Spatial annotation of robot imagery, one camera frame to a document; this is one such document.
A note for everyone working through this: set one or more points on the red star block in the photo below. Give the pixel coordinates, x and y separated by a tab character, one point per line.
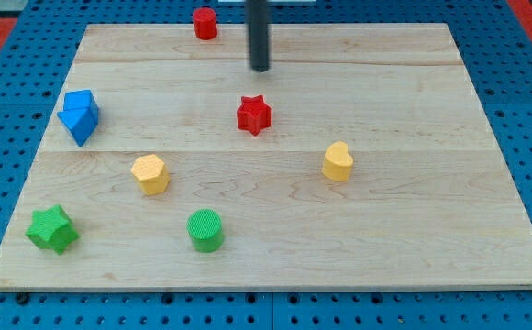
253	114

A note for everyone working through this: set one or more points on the green star block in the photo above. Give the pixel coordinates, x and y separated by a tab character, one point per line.
52	229

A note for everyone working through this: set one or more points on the yellow heart block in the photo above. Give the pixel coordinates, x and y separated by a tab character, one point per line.
338	163

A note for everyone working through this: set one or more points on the green cylinder block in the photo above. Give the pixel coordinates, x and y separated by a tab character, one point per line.
204	228

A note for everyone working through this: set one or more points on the wooden board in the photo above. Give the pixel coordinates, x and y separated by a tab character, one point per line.
429	206

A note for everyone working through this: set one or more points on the yellow hexagon block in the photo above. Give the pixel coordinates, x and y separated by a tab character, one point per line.
151	174

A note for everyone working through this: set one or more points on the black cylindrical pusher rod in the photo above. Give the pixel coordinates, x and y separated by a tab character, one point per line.
257	21

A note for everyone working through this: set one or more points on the red cylinder block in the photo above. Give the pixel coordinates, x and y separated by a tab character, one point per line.
205	25

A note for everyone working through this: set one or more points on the blue triangle block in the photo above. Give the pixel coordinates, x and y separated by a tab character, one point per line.
80	123

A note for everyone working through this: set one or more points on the blue cube block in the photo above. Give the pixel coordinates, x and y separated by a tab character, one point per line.
79	99

